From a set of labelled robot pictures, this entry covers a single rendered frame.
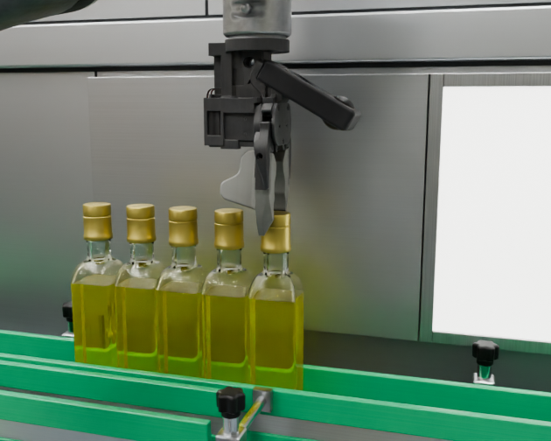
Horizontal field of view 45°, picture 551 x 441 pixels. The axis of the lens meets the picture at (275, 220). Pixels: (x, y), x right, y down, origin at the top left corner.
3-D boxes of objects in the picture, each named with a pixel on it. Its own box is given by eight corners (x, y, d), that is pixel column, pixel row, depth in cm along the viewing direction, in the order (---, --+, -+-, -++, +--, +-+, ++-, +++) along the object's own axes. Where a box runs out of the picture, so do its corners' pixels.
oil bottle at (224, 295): (260, 426, 84) (259, 262, 81) (245, 448, 79) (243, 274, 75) (218, 420, 86) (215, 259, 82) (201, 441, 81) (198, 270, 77)
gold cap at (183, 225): (203, 241, 81) (202, 206, 80) (191, 248, 78) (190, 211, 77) (176, 240, 82) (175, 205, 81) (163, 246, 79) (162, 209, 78)
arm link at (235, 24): (298, 3, 75) (279, -9, 67) (298, 45, 76) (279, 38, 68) (235, 5, 77) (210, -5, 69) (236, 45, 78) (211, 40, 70)
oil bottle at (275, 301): (303, 433, 83) (305, 266, 79) (292, 456, 77) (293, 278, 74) (261, 427, 84) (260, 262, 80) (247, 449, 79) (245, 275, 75)
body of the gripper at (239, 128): (226, 147, 80) (226, 44, 78) (296, 149, 78) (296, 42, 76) (203, 151, 73) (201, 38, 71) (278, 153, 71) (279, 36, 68)
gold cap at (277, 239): (294, 248, 78) (294, 211, 77) (286, 254, 74) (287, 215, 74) (265, 246, 79) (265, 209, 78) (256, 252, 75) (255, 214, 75)
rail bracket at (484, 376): (495, 430, 84) (502, 329, 82) (497, 458, 78) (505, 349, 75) (463, 426, 85) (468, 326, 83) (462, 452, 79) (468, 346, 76)
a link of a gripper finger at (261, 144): (261, 192, 74) (265, 115, 75) (275, 192, 74) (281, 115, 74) (247, 188, 70) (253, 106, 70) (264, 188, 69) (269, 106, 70)
